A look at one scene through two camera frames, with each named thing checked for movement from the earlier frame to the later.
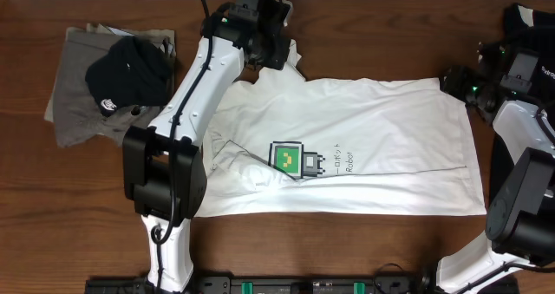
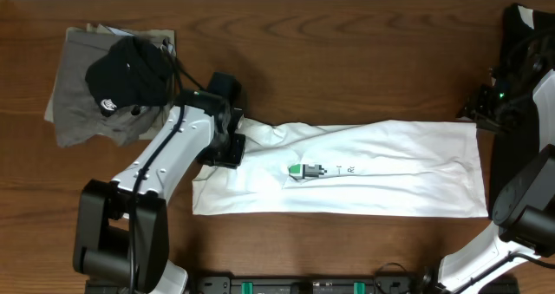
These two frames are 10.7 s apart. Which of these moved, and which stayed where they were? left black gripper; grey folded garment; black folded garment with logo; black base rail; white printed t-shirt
Moved: white printed t-shirt; left black gripper
Stayed: black folded garment with logo; black base rail; grey folded garment
